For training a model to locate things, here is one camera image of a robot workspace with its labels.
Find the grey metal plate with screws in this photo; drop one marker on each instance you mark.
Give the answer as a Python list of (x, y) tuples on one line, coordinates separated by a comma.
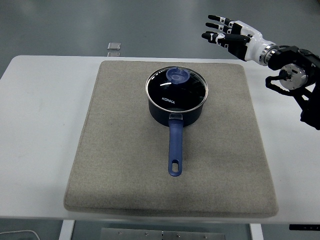
[(150, 235)]

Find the square metal floor socket cover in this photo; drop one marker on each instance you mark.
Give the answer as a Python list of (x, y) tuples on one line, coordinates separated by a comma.
[(114, 45), (113, 54)]

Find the black table control panel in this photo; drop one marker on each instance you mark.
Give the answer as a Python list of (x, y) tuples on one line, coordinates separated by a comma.
[(305, 227)]

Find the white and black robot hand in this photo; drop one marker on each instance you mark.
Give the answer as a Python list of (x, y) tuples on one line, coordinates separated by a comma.
[(252, 42)]

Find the white table leg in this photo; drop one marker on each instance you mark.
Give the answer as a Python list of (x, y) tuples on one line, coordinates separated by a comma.
[(66, 231), (257, 232)]

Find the glass pot lid blue knob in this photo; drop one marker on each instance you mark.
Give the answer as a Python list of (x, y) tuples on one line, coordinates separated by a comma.
[(175, 95)]

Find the beige fabric table mat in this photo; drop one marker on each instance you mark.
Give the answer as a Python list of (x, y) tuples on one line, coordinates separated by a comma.
[(120, 150)]

